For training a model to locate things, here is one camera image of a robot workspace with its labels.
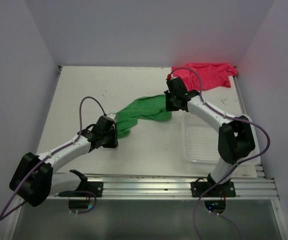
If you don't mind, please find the clear plastic tray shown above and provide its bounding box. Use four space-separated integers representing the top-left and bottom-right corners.
181 113 220 165

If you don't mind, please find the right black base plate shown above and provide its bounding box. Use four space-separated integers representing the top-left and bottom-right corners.
190 181 236 198

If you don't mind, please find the green towel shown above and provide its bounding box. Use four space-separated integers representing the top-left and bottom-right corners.
116 94 172 139

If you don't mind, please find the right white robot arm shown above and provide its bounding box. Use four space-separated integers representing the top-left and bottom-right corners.
164 75 255 196

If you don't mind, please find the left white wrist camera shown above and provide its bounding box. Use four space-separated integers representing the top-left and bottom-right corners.
106 113 118 122

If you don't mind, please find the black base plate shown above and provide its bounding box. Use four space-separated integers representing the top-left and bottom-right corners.
78 181 104 198
190 181 236 198

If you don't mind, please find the pink towel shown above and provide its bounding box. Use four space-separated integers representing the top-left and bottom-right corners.
173 62 238 91

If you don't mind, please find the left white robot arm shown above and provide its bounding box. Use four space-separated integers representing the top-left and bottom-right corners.
9 113 118 207

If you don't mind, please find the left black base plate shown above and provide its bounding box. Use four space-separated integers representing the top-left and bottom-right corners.
78 181 104 198

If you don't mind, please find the aluminium mounting rail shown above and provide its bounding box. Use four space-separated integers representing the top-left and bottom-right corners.
53 174 280 201

